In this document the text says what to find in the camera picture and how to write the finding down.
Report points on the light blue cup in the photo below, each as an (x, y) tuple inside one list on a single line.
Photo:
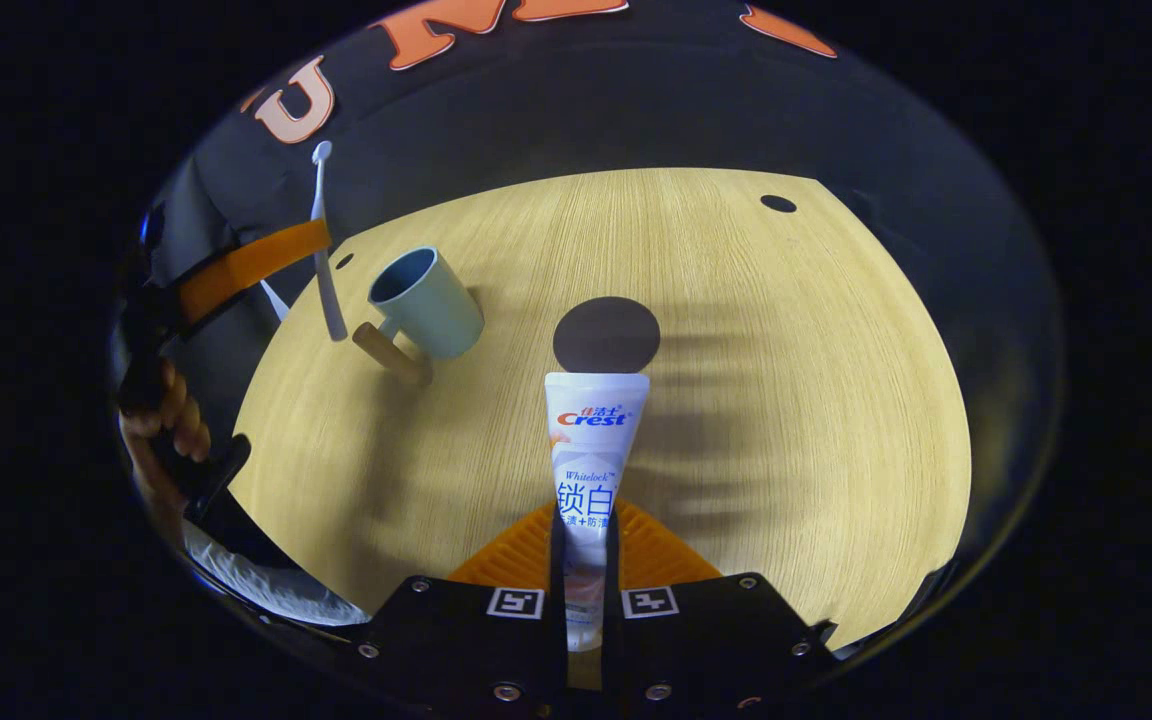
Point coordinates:
[(436, 310)]

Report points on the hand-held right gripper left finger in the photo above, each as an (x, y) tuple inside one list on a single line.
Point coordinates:
[(466, 640)]

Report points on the white toothpaste tube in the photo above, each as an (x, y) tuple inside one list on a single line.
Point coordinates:
[(596, 450)]

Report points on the white toothbrush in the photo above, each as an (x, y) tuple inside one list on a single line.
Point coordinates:
[(329, 300)]

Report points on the round brown coaster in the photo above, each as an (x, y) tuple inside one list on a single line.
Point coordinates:
[(606, 335)]

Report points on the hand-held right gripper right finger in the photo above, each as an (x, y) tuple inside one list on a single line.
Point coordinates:
[(716, 640)]

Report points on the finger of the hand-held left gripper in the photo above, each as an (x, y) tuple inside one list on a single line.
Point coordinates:
[(256, 265)]

